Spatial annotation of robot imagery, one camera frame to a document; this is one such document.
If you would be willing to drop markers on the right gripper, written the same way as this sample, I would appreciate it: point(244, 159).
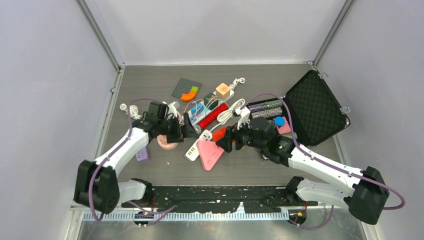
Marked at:
point(226, 143)

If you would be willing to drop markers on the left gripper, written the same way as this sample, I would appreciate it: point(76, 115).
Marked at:
point(185, 131)

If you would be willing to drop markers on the red cube adapter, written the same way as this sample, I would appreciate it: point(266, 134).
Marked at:
point(219, 134)

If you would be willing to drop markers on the white multicolour power strip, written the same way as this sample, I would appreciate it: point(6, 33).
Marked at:
point(206, 111)

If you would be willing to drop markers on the pink triangular socket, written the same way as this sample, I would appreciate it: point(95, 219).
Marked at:
point(209, 153)

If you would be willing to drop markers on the blue plug adapter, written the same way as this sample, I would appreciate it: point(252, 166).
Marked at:
point(197, 110)

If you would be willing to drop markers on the pink round socket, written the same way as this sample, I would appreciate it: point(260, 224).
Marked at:
point(164, 144)

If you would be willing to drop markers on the dark green cube adapter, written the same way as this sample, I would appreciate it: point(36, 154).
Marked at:
point(211, 101)

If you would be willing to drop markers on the purple power strip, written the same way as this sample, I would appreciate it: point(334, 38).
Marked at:
point(142, 155)

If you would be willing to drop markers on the beige cube adapter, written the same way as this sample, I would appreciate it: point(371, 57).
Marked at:
point(223, 91)

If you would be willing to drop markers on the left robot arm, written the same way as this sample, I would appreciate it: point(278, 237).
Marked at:
point(97, 186)

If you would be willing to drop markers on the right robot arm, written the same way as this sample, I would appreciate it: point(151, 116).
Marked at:
point(359, 191)

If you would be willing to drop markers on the red glitter microphone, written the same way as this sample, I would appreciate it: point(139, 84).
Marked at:
point(210, 117)

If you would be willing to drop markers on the small white power strip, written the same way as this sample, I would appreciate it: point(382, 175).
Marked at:
point(193, 153)

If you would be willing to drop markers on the orange curved block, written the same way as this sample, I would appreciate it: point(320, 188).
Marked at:
point(186, 97)

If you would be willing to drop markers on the grey building baseplate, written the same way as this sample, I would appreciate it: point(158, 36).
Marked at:
point(184, 86)

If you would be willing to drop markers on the black poker chip case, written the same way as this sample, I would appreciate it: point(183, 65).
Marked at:
point(312, 111)

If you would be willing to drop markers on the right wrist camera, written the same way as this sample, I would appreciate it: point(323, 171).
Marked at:
point(243, 114)

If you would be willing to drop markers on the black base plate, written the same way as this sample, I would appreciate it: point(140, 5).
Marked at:
point(223, 199)

